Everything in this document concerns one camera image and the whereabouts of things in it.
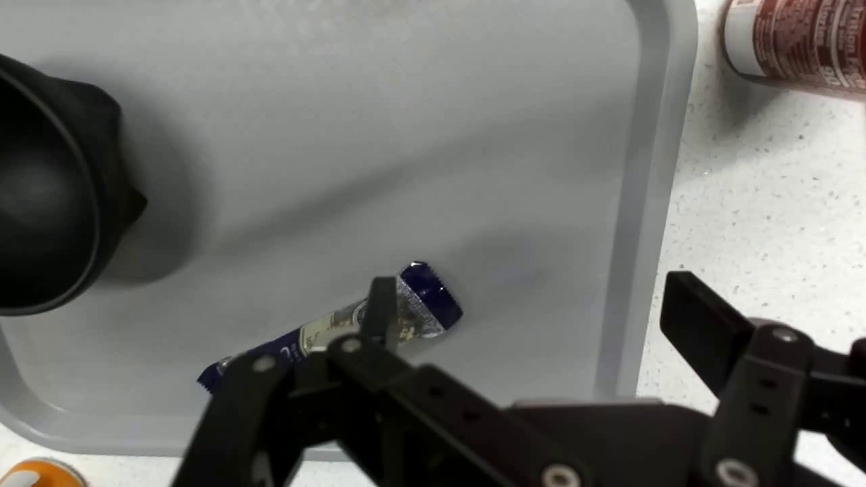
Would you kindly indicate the orange round object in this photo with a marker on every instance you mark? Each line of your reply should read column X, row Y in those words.
column 40, row 475

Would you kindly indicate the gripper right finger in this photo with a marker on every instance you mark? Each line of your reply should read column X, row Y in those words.
column 751, row 379

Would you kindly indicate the brown labelled can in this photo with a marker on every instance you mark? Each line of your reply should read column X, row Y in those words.
column 798, row 40

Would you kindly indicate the black bowl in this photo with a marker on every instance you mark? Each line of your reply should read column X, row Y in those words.
column 47, row 189

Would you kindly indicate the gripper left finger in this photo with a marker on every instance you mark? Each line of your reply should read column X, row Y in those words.
column 379, row 406

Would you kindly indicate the blue snack bar wrapper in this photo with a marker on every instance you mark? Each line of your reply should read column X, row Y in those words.
column 426, row 297

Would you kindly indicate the grey plastic tray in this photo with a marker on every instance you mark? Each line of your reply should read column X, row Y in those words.
column 379, row 135

